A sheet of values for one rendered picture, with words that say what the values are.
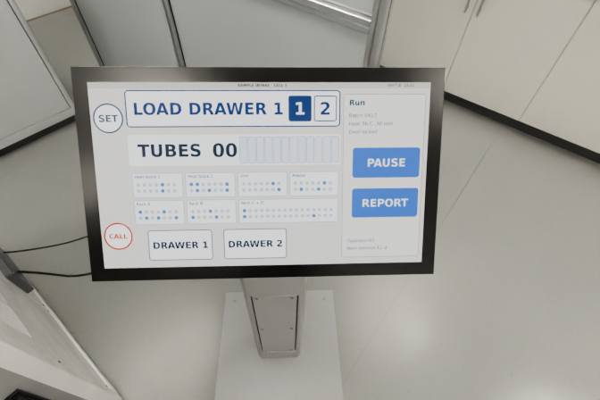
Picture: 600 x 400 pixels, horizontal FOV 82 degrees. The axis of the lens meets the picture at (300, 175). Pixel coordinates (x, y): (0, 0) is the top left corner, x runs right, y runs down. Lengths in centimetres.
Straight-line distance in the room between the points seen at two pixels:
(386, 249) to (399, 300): 109
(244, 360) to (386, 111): 116
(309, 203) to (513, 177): 189
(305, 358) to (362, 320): 28
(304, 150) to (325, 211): 10
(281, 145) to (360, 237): 18
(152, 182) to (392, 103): 36
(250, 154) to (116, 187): 20
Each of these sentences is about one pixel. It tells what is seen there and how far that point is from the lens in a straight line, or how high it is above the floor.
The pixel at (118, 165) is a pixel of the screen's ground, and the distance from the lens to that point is 55.
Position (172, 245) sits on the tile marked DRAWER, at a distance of 55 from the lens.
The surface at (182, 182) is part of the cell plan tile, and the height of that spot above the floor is 108.
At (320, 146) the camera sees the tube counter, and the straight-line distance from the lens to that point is 50.
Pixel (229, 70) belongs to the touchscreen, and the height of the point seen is 119.
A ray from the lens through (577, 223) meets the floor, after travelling 228.
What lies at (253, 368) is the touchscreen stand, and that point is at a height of 4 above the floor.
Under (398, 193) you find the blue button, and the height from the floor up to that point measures 106.
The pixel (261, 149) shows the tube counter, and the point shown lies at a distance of 50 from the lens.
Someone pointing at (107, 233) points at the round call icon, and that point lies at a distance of 58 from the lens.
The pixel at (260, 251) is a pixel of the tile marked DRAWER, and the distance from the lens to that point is 53.
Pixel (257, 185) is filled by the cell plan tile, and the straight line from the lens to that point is 51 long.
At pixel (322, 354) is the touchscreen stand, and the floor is 4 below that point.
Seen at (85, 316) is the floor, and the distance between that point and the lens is 176.
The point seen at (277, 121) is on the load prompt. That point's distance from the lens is 50.
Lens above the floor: 146
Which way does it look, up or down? 49 degrees down
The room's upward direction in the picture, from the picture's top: 2 degrees clockwise
